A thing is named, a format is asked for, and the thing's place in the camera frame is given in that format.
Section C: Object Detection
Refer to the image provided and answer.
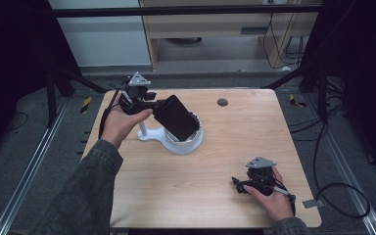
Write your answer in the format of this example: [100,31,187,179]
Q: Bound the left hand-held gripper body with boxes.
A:
[118,71,160,116]

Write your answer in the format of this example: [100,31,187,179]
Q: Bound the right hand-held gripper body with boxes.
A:
[245,156,278,197]

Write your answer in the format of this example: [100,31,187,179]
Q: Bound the black wallet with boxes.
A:
[152,94,201,142]

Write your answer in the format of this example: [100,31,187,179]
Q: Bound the white key stand with post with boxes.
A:
[137,120,206,156]

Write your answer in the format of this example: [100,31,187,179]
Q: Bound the person's left hand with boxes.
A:
[100,92,154,151]

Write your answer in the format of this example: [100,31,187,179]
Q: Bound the person's right hand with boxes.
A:
[243,165,296,223]

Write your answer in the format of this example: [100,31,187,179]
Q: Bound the yellow black striped tape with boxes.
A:
[288,93,307,109]
[79,96,93,115]

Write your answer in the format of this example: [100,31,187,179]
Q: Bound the grey tape piece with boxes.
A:
[302,199,326,210]

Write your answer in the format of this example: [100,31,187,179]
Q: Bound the white cabinet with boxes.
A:
[49,0,153,68]

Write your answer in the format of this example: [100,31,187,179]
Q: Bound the black metal stand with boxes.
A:
[260,62,332,125]
[43,63,111,128]

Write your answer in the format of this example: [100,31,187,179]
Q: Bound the light wooden desk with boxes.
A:
[139,0,323,71]

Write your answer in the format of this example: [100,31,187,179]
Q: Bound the black horizontal bar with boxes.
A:
[50,4,322,18]

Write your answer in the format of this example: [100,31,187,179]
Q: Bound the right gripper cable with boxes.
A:
[256,175,298,216]

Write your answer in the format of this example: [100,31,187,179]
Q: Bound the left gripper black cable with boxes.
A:
[97,85,123,140]

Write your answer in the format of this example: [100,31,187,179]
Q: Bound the black floor cables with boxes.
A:
[288,87,349,143]

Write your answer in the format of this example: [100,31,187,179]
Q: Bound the aluminium floor rail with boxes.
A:
[306,94,376,235]
[0,97,71,235]

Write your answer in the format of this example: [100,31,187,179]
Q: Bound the black looped floor cable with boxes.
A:
[312,121,372,219]

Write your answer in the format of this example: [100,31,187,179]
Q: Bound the thin black floor cable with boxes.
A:
[4,112,29,133]

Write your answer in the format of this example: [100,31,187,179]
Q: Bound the hanging black cables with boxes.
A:
[262,13,306,71]

